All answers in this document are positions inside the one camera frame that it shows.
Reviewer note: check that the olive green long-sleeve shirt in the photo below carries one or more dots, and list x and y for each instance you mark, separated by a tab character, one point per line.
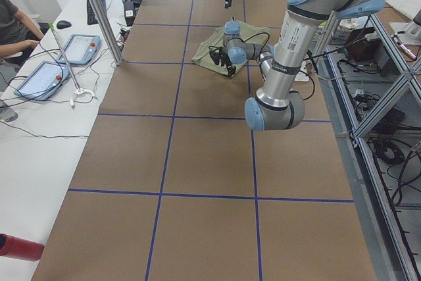
230	46

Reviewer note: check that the far blue teach pendant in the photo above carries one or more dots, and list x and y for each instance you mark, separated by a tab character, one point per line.
81	48

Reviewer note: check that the blue teach pendant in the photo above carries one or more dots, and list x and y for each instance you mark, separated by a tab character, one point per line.
43	82
81	48

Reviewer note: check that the metal reacher grabber stick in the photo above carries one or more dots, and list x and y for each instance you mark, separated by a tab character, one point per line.
79	90

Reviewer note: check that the black computer mouse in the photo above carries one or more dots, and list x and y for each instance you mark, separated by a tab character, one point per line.
62	24

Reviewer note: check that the near blue teach pendant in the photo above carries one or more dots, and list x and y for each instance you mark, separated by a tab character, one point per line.
43	82

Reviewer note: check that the seated person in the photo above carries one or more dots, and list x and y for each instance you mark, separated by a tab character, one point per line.
20	35

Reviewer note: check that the red bottle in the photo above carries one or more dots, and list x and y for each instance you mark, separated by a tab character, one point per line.
18	248

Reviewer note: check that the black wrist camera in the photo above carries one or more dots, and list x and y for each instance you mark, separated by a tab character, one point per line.
215	55

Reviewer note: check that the aluminium frame post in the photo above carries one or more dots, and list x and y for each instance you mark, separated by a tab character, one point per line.
104	24

